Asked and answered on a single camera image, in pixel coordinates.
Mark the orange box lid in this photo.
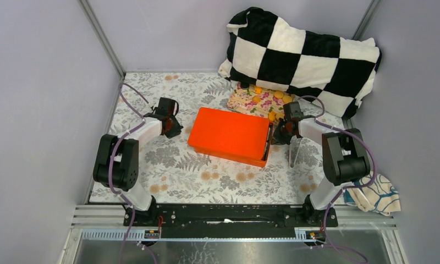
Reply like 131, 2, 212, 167
188, 107, 273, 168

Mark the round swirl butter cookie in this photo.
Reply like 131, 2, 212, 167
252, 96, 261, 103

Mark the floral cookie tray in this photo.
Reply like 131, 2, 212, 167
227, 82, 295, 124

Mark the orange compartment cookie box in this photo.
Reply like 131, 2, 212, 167
188, 123, 272, 168

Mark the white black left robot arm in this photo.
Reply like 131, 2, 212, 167
92, 97, 183, 226

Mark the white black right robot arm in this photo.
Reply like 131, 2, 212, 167
273, 102, 370, 227

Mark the floral table mat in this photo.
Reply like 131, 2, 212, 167
89, 72, 348, 206

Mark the black sandwich cookie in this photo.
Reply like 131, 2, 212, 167
240, 82, 249, 90

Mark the black white checkered pillow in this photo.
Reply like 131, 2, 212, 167
218, 7, 382, 118

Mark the blue cream patterned cloth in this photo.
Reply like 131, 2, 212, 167
343, 174, 402, 216

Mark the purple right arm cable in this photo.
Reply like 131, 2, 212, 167
299, 95, 378, 264

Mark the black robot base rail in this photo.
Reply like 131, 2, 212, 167
123, 203, 338, 239

